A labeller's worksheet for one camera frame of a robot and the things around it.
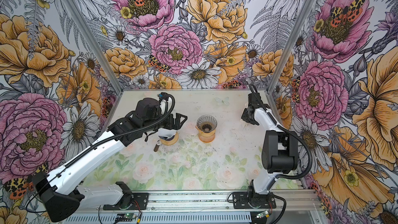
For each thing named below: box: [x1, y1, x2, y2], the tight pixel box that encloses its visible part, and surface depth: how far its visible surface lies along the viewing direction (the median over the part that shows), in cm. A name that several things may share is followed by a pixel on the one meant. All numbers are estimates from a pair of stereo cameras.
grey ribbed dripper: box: [196, 114, 218, 133], surface depth 90 cm
